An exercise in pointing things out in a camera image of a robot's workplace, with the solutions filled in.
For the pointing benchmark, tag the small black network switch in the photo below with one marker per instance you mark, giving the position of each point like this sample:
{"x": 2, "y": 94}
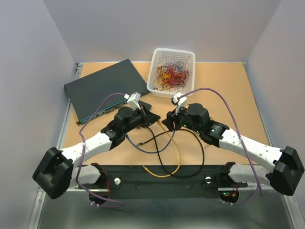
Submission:
{"x": 149, "y": 117}

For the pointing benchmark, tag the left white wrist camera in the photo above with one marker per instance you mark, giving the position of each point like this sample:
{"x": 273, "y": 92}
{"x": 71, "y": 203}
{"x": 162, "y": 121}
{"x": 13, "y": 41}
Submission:
{"x": 133, "y": 100}

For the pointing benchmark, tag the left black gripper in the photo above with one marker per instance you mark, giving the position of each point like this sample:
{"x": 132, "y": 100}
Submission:
{"x": 148, "y": 118}

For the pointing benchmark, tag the aluminium frame rail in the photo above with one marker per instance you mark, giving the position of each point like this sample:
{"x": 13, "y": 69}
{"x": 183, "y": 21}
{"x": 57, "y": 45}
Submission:
{"x": 282, "y": 179}

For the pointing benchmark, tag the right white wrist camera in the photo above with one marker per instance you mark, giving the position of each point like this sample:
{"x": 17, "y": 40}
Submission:
{"x": 179, "y": 100}

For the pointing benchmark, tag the large dark network switch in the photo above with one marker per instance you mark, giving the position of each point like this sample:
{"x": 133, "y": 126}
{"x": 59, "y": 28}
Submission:
{"x": 87, "y": 93}

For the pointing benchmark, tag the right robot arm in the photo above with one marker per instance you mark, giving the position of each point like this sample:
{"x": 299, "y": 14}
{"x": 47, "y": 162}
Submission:
{"x": 221, "y": 136}

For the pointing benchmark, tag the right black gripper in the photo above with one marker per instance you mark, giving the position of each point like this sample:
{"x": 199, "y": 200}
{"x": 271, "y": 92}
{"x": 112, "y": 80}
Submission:
{"x": 171, "y": 117}

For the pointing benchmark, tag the white plastic basket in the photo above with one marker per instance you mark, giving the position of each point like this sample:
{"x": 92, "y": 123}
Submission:
{"x": 171, "y": 71}

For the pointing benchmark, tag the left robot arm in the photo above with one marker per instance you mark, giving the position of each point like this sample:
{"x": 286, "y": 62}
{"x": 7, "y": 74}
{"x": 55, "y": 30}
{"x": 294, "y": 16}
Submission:
{"x": 78, "y": 152}

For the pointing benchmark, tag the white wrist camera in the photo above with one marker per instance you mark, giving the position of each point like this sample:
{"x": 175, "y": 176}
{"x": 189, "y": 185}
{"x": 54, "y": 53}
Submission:
{"x": 133, "y": 100}
{"x": 179, "y": 100}

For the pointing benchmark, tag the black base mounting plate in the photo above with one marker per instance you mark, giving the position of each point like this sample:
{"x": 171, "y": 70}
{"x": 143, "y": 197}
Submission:
{"x": 193, "y": 181}

